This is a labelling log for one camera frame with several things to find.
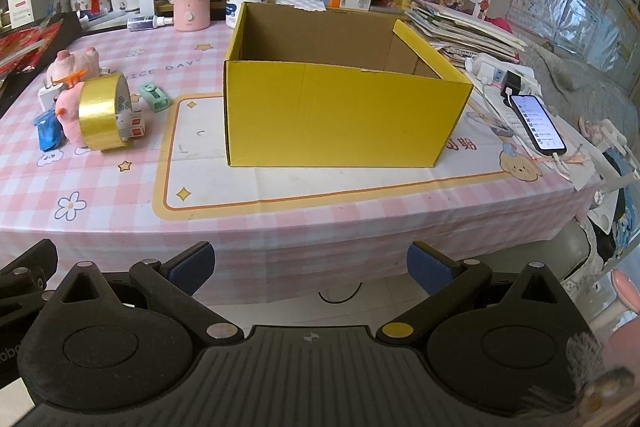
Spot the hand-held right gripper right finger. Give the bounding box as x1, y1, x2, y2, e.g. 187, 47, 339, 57
375, 241, 583, 348

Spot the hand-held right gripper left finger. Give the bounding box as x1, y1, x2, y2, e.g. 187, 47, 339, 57
47, 243, 246, 348

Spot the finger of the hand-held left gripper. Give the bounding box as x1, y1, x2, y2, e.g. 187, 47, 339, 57
0, 239, 58, 313

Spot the blue packet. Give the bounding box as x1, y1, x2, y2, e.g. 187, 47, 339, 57
33, 109, 63, 152

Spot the small red white box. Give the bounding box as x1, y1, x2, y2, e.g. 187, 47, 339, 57
118, 112, 148, 142

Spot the pink plush pig orange strap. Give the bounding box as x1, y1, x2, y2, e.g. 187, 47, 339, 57
54, 79, 93, 142

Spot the white charger plug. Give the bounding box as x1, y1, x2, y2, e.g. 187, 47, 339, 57
37, 82, 63, 112

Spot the gold tape roll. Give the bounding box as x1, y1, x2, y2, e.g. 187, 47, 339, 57
79, 73, 135, 152

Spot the yellow cardboard box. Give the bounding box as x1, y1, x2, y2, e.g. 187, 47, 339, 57
222, 1, 474, 168

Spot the grey stool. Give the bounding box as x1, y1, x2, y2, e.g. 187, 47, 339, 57
560, 222, 608, 293

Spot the white paper sheet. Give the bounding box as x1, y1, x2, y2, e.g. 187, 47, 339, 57
550, 142, 601, 192

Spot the black smartphone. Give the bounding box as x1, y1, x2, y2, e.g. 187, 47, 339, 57
507, 94, 568, 158

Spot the grey fluffy sleeve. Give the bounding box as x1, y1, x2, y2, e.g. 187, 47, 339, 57
570, 337, 640, 427

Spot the black charger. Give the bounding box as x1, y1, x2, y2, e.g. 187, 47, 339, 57
500, 69, 526, 100

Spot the white power strip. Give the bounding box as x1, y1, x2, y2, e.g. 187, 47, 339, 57
467, 52, 541, 92

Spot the stack of red packets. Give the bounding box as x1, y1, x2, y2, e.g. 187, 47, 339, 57
0, 19, 63, 78

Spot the grey blanket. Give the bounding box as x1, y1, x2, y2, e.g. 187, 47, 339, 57
520, 42, 640, 148

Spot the stack of workbooks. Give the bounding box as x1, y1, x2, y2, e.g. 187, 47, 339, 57
402, 0, 528, 68

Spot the clear spray bottle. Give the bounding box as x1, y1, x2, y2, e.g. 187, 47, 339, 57
126, 14, 173, 32

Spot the white labelled box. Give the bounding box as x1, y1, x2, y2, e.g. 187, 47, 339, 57
7, 0, 36, 25

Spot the white jar green lid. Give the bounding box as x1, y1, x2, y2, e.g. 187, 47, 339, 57
225, 0, 271, 30

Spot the orange white carton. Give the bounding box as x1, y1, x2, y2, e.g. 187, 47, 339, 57
314, 0, 373, 11

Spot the white tissue pack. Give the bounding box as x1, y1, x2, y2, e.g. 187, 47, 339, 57
275, 0, 328, 14

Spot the wall chart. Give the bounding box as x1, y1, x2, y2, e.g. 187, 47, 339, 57
570, 0, 640, 72

